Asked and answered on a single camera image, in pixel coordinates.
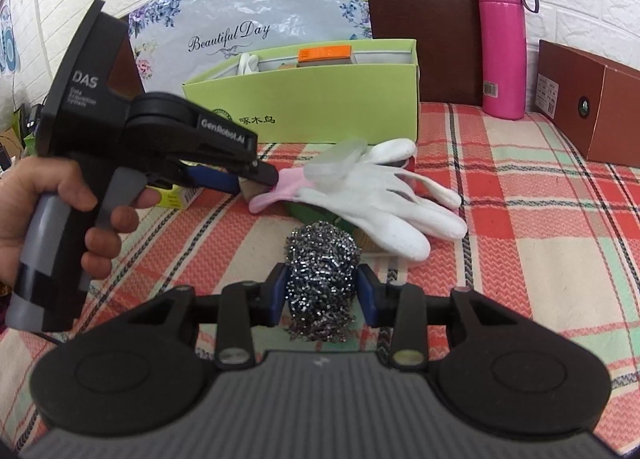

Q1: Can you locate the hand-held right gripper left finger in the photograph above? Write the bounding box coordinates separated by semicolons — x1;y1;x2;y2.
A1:
112;264;288;371

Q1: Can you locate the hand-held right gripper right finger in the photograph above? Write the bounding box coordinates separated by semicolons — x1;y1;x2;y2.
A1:
356;264;531;371

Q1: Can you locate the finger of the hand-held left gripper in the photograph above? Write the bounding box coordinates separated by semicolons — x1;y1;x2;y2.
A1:
150;164;242;196
166;150;279;188

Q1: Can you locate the steel wool scourer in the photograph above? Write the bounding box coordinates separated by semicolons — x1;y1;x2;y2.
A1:
282;221;363;342

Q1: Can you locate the light green cardboard box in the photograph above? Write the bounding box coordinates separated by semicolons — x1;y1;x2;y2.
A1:
181;38;421;146

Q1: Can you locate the orange and white carton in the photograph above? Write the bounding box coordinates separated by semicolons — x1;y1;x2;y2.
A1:
297;45;357;67

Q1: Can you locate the person's left hand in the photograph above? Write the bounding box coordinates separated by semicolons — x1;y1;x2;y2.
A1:
0;156;161;290

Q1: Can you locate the yellow-green carton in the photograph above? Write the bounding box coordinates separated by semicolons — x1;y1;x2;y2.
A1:
159;185;203;210

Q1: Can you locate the dark green small carton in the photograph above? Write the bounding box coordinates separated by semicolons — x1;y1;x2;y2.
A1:
286;201;351;227

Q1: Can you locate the clear plastic case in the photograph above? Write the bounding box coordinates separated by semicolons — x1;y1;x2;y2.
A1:
304;138;368;186

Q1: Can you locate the floral printed plastic bag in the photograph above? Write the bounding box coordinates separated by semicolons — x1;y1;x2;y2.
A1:
127;0;376;94

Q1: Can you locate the plaid cloth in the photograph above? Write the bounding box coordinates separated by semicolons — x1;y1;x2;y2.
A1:
0;101;640;445

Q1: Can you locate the pink thermos bottle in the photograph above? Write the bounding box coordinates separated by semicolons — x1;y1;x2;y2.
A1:
476;0;541;120

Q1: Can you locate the brown cardboard box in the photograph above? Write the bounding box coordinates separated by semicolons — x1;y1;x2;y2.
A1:
531;39;640;170

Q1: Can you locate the blue wall poster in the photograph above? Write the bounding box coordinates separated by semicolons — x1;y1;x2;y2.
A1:
0;4;21;74

